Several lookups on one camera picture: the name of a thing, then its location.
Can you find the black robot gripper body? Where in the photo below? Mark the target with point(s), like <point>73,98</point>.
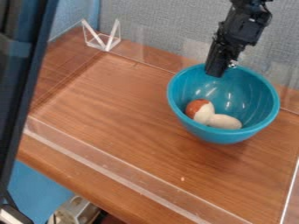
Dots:
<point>240,30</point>

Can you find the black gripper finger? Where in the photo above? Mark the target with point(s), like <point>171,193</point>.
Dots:
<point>220,56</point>

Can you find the blue plastic bowl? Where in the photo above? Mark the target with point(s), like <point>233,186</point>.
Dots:
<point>240,94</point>

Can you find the white brown-capped toy mushroom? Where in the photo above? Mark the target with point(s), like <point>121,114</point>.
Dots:
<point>200,111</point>

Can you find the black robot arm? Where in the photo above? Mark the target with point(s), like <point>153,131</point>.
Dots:
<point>25,23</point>

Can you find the clear acrylic back barrier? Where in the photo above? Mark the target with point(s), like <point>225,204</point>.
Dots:
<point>172,54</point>

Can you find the clear acrylic barrier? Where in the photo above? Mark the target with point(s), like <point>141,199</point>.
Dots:
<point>172,54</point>
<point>189,206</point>

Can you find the clear acrylic front barrier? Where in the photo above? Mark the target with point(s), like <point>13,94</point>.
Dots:
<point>189,206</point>

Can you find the white device under table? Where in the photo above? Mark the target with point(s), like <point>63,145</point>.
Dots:
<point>75,211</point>

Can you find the clear acrylic corner bracket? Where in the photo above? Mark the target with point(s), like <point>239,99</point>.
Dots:
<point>97,40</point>

